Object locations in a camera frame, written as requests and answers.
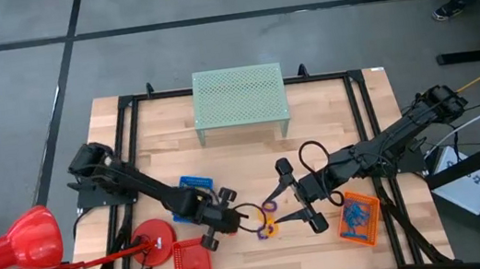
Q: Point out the white box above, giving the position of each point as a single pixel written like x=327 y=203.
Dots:
x=465 y=188

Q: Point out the red plastic basket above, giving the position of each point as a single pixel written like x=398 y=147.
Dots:
x=181 y=253

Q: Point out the teal rubber band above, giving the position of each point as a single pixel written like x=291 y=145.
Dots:
x=357 y=229
x=357 y=203
x=362 y=216

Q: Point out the green perforated metal shelf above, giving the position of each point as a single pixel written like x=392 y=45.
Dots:
x=239 y=95

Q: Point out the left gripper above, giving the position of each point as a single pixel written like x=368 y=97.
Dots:
x=213 y=217

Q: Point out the orange plastic basket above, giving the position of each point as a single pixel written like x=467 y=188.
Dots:
x=372 y=207

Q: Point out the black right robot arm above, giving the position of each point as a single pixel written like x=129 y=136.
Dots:
x=390 y=142

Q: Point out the red desk lamp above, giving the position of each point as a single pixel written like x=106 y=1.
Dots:
x=26 y=241

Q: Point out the black frame clamp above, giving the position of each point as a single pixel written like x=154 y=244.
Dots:
x=150 y=89
x=302 y=70

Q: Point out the blue plastic basket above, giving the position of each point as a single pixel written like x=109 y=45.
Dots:
x=195 y=182

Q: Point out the black aluminium table frame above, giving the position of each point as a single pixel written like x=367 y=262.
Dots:
x=160 y=96

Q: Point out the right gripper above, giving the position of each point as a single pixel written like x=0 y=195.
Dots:
x=310 y=190

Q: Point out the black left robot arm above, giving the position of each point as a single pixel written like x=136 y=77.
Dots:
x=144 y=184

